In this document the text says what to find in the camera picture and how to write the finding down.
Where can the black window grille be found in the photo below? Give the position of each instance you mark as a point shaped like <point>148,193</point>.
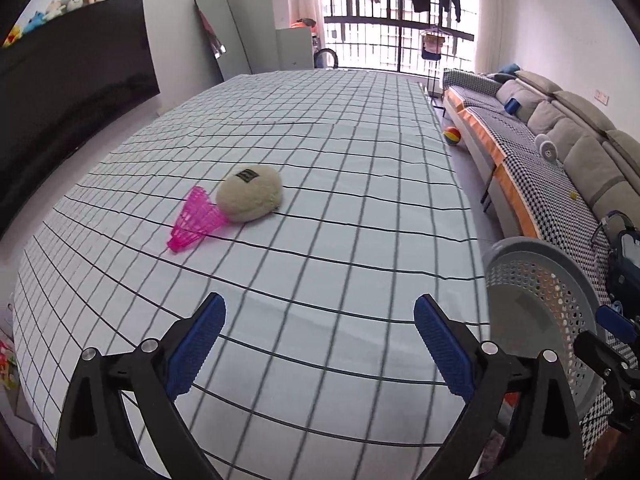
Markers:
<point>390,40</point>

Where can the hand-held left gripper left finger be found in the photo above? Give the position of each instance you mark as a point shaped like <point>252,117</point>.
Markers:
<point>197,345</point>

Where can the beige plush pouch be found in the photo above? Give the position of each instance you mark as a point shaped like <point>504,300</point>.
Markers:
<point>250,195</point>

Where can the white wall socket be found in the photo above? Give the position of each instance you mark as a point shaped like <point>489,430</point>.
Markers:
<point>602,97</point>

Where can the blue roll cushion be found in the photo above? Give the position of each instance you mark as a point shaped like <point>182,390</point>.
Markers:
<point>512,106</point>

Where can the black television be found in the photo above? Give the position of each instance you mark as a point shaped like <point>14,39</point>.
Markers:
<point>70,90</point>

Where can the white cabinet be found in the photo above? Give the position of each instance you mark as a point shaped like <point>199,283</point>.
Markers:
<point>295,50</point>

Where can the dark blue bag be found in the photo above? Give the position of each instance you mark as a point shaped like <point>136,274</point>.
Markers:
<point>625,260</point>

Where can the white curtain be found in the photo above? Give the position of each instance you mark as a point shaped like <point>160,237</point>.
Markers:
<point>487,20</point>
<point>305,5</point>

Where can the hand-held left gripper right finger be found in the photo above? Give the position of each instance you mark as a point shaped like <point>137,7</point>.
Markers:
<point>445,350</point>

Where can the black standing rack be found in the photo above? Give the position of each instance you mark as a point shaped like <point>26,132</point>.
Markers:
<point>431,50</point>

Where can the black round hoop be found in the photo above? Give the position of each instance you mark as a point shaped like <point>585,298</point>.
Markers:
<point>318,57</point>

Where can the orange item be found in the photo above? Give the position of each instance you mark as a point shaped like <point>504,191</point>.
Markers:
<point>302,23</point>

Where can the grey sofa with checkered cover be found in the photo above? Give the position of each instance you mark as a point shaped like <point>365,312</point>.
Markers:
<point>525,160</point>

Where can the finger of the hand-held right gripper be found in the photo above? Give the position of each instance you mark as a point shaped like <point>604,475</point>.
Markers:
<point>617,321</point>
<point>595,349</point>

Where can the row of plush toys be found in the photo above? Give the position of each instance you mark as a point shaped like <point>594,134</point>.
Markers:
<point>70,0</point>

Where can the blue cloth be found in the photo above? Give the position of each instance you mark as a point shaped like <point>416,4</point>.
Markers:
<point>509,69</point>

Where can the grey perforated basket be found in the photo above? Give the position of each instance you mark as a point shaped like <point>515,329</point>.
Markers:
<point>530,260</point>

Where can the leaning mirror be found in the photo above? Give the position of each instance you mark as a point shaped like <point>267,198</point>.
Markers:
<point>225,40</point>

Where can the colourful ball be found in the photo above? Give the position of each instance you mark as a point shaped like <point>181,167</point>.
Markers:
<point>452,136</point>

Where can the pink shuttlecock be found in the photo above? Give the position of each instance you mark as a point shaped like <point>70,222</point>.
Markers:
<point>192,220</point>

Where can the colourful toy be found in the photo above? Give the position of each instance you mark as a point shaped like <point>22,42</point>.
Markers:
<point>6,365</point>

